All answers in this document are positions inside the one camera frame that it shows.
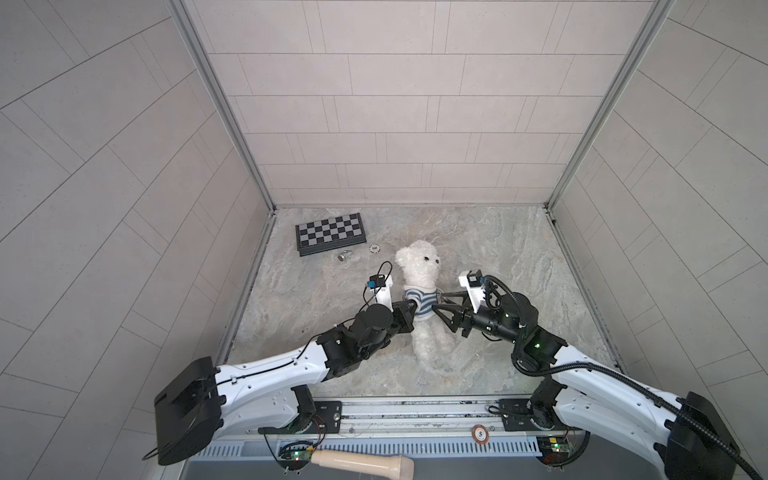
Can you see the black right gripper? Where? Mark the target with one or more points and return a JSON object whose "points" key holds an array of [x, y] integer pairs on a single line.
{"points": [[463, 318]]}

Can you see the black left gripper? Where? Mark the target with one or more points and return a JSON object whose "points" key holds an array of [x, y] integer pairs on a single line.
{"points": [[404, 322]]}

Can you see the blue white striped knit sweater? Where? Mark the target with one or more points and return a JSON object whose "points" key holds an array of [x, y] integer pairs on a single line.
{"points": [[425, 299]]}

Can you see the white plush teddy bear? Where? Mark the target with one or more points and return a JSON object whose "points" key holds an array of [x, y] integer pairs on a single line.
{"points": [[432, 341]]}

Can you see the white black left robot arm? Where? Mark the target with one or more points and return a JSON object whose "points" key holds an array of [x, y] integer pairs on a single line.
{"points": [[205, 401]]}

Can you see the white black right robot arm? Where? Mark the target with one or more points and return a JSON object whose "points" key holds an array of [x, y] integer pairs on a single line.
{"points": [[684, 437]]}

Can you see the folded black chess board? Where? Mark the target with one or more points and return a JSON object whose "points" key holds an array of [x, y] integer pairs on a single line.
{"points": [[329, 234]]}

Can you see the red round sticker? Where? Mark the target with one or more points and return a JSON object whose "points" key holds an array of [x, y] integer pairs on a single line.
{"points": [[480, 434]]}

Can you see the right green circuit board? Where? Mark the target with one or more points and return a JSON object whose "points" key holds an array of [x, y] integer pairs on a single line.
{"points": [[554, 450]]}

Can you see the green circuit board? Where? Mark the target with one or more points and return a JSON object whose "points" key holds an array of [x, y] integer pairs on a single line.
{"points": [[554, 450], [296, 455]]}

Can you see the left green circuit board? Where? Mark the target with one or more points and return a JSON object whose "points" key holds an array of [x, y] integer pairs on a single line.
{"points": [[296, 455]]}

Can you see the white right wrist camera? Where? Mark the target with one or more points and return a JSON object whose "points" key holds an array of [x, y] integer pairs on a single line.
{"points": [[473, 283]]}

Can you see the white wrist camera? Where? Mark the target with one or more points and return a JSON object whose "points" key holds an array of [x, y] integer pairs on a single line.
{"points": [[473, 283], [380, 285]]}

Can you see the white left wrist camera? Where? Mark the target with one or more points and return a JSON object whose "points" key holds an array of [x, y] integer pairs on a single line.
{"points": [[380, 285]]}

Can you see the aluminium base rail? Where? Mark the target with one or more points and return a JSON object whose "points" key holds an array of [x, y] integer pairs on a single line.
{"points": [[415, 428]]}

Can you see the beige wooden handle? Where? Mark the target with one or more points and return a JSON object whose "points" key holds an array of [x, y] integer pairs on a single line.
{"points": [[389, 467]]}

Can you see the aluminium corner frame post right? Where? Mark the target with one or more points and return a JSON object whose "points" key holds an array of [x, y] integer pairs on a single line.
{"points": [[648, 31]]}

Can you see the aluminium corner frame post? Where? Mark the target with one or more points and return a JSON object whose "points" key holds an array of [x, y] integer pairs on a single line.
{"points": [[180, 13], [648, 31]]}

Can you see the aluminium corner frame post left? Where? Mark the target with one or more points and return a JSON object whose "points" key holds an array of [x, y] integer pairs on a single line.
{"points": [[180, 13]]}

